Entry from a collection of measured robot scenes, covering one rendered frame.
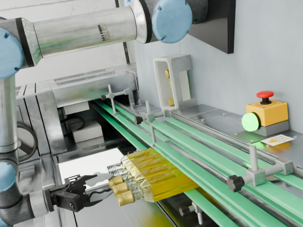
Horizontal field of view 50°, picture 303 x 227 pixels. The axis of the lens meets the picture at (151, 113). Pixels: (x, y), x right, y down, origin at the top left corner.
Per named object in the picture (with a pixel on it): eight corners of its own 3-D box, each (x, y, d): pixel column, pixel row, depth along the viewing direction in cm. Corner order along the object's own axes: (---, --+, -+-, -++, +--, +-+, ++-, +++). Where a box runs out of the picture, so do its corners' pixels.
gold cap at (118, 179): (122, 183, 106) (109, 187, 105) (120, 173, 105) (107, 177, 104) (125, 187, 103) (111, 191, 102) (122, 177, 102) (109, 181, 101)
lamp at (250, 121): (250, 127, 82) (240, 130, 81) (248, 110, 80) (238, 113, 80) (262, 131, 77) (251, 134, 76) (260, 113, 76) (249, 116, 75)
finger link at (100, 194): (113, 182, 109) (85, 186, 106) (117, 188, 103) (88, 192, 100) (114, 190, 109) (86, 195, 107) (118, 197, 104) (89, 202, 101)
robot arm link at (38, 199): (29, 198, 94) (36, 224, 95) (45, 193, 95) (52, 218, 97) (29, 189, 101) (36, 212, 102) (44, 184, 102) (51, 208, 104)
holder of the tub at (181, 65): (182, 116, 143) (166, 121, 140) (172, 54, 136) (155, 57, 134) (200, 124, 127) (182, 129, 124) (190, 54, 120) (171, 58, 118)
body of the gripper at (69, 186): (81, 172, 107) (43, 183, 103) (85, 181, 99) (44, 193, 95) (86, 193, 108) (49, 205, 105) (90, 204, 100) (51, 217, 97)
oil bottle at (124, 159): (173, 155, 125) (120, 171, 119) (171, 141, 124) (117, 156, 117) (180, 159, 120) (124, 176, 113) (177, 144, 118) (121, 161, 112)
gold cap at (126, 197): (131, 189, 92) (117, 193, 91) (135, 201, 91) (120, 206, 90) (130, 190, 96) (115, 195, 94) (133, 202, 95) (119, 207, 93)
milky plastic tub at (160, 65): (179, 105, 141) (160, 110, 139) (171, 53, 136) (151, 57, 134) (197, 112, 125) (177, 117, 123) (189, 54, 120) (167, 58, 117)
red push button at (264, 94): (254, 105, 80) (252, 92, 80) (267, 102, 82) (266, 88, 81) (264, 108, 77) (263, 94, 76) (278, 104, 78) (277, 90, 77)
